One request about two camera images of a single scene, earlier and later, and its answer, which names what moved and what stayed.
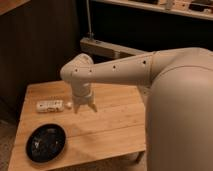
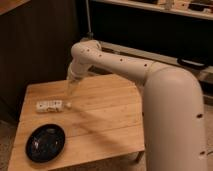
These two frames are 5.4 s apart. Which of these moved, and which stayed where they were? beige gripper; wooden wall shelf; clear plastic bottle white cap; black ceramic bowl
Moved: beige gripper
Stayed: clear plastic bottle white cap; black ceramic bowl; wooden wall shelf
